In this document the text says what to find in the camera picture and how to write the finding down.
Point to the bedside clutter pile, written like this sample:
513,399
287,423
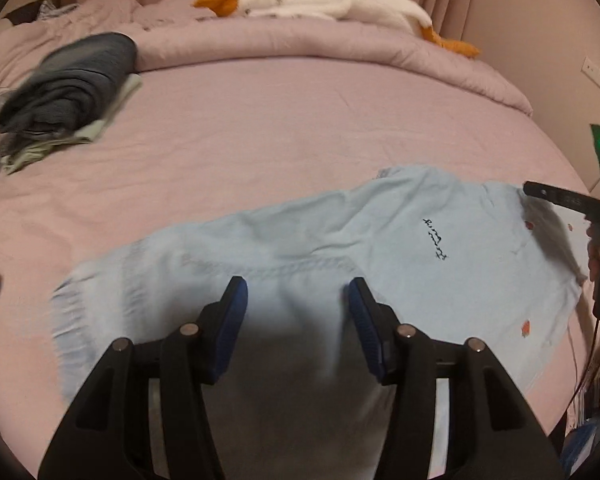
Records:
592,430

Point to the light green folded cloth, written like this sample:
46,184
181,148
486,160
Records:
94,131

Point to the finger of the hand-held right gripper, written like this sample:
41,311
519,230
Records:
560,196

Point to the dark grey folded clothes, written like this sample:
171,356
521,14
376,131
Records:
65,90

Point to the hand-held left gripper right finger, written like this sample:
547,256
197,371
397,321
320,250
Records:
364,330

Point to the white wall socket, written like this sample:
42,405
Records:
597,75

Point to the pink comforter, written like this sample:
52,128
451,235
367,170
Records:
305,40

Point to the light blue pants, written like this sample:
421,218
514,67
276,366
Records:
305,240

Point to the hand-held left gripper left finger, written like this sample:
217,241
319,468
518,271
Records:
231,325

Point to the black cloth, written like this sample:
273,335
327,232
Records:
25,12

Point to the white goose plush toy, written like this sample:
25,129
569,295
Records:
330,0

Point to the blue checked cloth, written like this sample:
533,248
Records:
60,9

